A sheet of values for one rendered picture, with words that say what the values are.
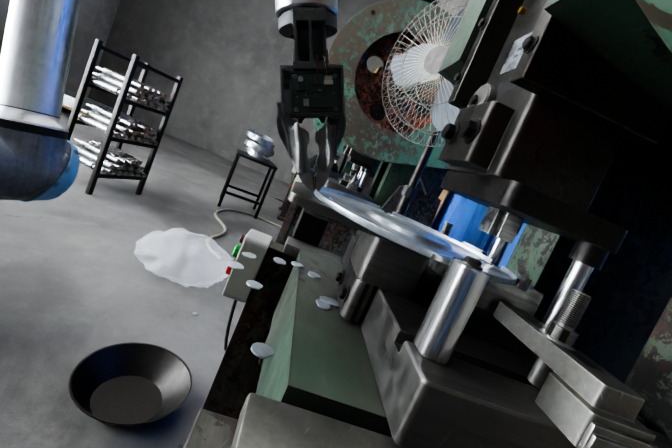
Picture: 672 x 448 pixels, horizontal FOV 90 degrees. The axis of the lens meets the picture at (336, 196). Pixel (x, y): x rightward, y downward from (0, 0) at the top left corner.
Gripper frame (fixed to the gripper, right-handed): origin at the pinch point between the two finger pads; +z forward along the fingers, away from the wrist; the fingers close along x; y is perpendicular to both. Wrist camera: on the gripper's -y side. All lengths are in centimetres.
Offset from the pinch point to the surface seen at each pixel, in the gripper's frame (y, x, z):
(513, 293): 9.1, 23.7, 13.9
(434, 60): -74, 47, -33
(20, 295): -73, -98, 42
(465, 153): 4.9, 19.1, -3.4
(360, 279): 5.6, 5.2, 12.1
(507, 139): 7.4, 23.0, -5.0
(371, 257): 5.7, 6.6, 9.2
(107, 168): -197, -130, 7
